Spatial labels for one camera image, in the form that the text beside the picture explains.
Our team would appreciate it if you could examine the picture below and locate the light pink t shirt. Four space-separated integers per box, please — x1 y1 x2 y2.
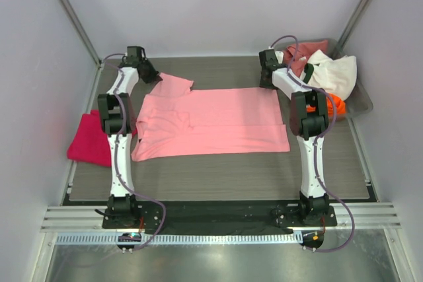
132 73 290 162

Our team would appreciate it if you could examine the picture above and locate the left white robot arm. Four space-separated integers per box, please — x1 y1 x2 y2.
97 46 161 229

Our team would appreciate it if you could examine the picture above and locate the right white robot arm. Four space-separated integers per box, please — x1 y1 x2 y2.
258 48 330 227

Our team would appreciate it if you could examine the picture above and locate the dusty rose t shirt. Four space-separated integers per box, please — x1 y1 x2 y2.
283 40 328 77

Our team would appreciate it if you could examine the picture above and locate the white t shirt green collar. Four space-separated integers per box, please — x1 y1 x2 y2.
300 50 357 100

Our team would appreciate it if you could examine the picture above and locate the orange t shirt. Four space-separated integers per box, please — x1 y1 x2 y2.
306 94 347 118

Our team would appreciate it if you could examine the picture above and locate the folded magenta t shirt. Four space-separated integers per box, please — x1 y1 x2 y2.
67 110 122 168

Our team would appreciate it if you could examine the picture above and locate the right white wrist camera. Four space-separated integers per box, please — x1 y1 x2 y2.
268 47 286 65

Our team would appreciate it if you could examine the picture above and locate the left aluminium frame post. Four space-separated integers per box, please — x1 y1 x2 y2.
58 0 101 67

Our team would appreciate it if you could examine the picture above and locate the aluminium frame post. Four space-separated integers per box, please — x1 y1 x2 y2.
338 0 372 48
58 0 101 67

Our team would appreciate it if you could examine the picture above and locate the right aluminium frame post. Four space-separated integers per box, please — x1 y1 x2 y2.
338 0 372 48

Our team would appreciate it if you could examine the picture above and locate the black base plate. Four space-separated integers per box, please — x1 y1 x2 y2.
95 200 338 236

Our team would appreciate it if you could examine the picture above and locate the aluminium front rail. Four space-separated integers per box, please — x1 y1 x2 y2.
41 202 400 232

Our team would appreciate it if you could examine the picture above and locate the white slotted cable duct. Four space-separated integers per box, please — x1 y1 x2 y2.
56 232 303 246

